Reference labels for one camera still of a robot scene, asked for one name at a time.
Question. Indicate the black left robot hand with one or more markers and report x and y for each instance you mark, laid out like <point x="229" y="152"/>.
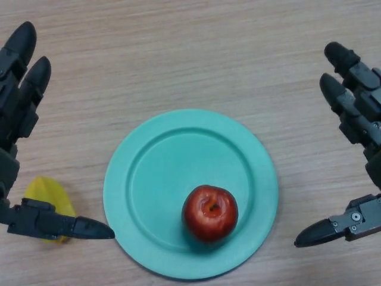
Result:
<point x="15" y="98"/>

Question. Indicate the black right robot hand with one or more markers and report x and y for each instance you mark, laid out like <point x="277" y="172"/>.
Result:
<point x="363" y="104"/>

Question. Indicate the red apple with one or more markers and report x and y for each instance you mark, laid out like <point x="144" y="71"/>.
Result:
<point x="209" y="220"/>

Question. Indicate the green round plate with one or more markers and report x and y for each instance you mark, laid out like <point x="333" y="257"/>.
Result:
<point x="166" y="172"/>

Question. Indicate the yellow starfruit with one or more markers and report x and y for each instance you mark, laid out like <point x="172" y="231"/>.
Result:
<point x="49" y="190"/>

